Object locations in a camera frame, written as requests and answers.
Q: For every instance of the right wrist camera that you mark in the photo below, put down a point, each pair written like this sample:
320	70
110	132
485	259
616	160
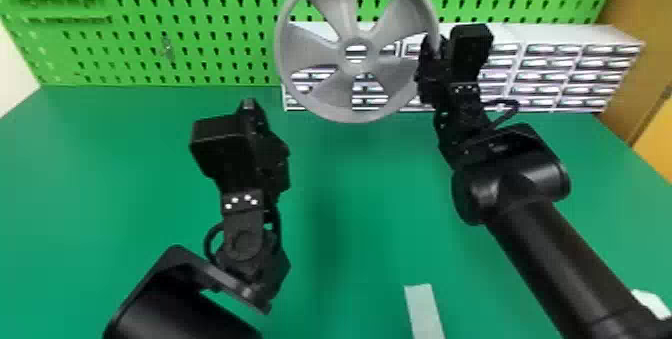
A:
470	49

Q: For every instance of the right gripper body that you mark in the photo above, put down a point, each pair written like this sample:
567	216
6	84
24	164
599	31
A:
433	85

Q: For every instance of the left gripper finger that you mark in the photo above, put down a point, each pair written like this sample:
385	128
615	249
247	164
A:
248	109

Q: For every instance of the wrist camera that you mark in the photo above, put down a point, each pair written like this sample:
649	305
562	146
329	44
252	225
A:
470	49
223	144

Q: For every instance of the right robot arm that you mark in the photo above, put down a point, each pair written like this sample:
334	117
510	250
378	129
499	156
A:
546	246

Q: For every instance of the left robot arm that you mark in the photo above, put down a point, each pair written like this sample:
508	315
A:
178	304

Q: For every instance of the grey wheel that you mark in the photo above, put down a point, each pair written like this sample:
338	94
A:
336	2

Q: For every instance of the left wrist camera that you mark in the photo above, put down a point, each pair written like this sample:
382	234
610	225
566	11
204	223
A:
223	144

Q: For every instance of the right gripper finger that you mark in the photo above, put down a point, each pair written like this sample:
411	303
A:
431	49

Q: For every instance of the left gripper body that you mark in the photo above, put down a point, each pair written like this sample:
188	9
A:
274	165

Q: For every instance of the white drawer cabinet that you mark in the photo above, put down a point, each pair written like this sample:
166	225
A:
572	70

